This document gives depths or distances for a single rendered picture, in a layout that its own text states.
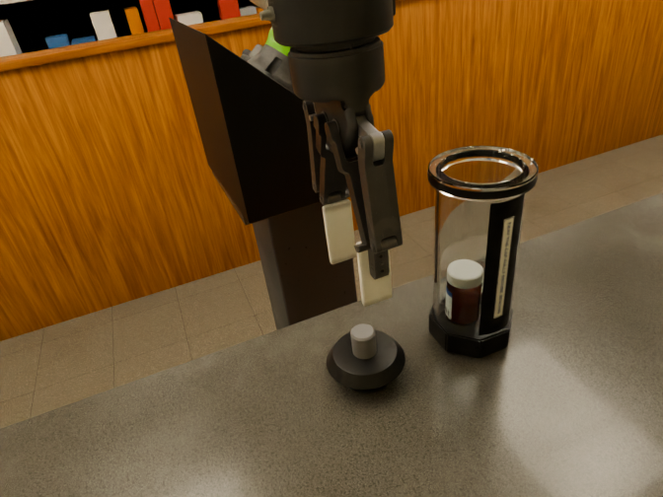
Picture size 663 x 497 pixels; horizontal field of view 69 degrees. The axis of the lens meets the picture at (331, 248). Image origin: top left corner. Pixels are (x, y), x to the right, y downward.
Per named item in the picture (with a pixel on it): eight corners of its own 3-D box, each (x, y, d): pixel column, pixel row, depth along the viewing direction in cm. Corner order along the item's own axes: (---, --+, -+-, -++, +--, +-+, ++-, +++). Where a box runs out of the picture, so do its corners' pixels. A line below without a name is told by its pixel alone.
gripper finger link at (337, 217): (324, 208, 49) (321, 205, 49) (331, 265, 52) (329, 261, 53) (350, 200, 50) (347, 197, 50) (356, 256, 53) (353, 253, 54)
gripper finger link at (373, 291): (385, 232, 43) (389, 236, 43) (389, 293, 47) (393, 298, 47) (355, 242, 43) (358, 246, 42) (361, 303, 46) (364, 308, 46)
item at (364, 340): (420, 385, 55) (419, 342, 52) (346, 415, 53) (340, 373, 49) (383, 335, 63) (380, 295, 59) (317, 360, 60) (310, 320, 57)
